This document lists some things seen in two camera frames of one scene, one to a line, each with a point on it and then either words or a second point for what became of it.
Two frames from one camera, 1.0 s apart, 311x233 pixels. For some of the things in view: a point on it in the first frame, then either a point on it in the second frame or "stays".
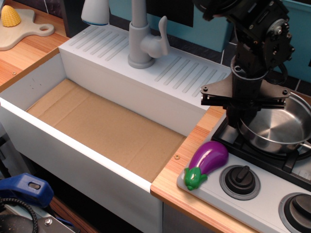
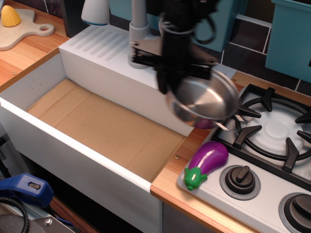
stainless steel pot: (279, 130) → (208, 98)
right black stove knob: (294, 210) stays
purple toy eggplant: (207, 157) stays
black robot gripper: (248, 90) → (178, 53)
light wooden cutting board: (9, 35) stays
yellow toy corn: (9, 17) stays
